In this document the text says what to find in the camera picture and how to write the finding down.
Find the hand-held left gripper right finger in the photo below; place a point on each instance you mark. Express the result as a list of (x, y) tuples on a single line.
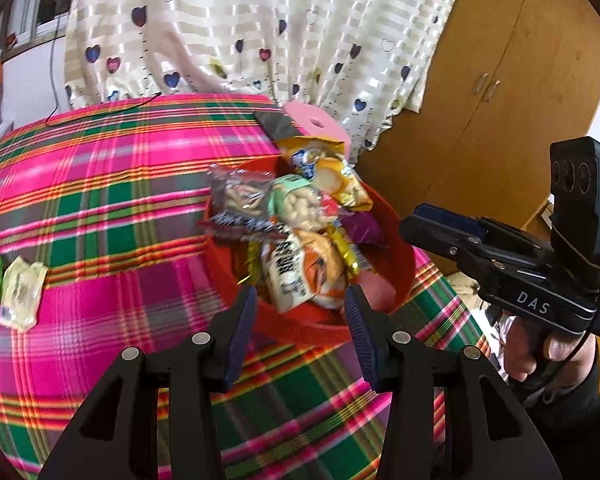
[(360, 330)]

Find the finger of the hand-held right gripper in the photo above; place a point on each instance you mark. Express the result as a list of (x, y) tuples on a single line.
[(440, 242), (450, 221)]

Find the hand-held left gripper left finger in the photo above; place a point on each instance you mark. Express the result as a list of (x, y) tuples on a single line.
[(242, 325)]

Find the red plastic bowl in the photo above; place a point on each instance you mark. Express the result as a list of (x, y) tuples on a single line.
[(300, 329)]

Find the purple snack packet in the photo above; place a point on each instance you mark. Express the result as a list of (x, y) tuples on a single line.
[(365, 227)]

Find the orange and white snack packet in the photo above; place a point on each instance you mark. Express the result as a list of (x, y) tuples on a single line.
[(300, 270)]

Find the long golden snack packet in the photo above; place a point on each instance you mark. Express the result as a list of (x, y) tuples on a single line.
[(344, 247)]

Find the yellow potato chips bag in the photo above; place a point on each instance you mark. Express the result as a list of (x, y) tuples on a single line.
[(330, 175)]

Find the dark seed snack packet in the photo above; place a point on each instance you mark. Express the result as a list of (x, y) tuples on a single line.
[(237, 195)]

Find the clear mint-label peanut packet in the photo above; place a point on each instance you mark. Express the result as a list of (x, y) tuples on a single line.
[(297, 202)]

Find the person's right forearm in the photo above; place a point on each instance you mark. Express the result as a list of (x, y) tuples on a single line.
[(580, 405)]

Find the person's right hand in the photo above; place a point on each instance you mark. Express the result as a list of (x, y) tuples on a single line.
[(540, 355)]

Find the floral cloth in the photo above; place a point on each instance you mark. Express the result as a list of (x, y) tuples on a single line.
[(480, 310)]

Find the wooden cabinet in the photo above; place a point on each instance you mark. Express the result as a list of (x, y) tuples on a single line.
[(505, 160)]

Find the plaid tablecloth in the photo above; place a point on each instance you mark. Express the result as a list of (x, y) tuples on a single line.
[(105, 185)]

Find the black flat packet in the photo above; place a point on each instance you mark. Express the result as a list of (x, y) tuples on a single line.
[(277, 125)]

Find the cream snack packet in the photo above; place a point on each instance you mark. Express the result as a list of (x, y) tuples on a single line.
[(22, 290)]

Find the white heart-print curtain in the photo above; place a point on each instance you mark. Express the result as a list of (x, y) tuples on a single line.
[(230, 20)]

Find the window frame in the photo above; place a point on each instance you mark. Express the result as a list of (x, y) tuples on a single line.
[(35, 5)]

